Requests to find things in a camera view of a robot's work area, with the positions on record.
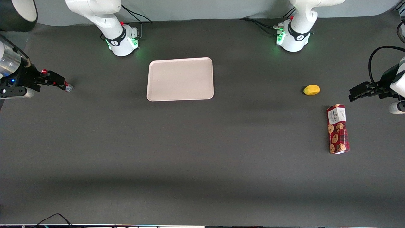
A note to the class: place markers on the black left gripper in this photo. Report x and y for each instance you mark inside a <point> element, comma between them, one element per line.
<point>385,79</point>

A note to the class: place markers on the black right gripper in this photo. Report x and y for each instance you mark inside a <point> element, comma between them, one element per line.
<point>26,76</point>

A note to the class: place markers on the red coke bottle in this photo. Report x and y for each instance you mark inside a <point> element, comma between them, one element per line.
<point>68,87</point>

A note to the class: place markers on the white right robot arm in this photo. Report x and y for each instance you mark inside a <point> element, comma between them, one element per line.
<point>117,34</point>

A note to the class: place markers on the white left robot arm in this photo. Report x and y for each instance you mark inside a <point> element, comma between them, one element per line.
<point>295,34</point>

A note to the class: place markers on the pale pink plastic tray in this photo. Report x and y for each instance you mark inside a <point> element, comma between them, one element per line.
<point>180,79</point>

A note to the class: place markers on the red cookie box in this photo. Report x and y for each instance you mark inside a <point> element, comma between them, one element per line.
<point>338,129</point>

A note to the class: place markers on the yellow lemon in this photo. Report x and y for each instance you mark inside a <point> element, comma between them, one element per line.
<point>311,90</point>

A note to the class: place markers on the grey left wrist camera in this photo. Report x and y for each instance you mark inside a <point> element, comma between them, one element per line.
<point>398,107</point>

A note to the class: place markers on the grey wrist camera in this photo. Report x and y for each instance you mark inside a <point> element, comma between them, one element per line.
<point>15,92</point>
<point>398,107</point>

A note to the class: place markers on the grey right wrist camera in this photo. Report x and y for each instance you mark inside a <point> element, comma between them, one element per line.
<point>15,92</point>

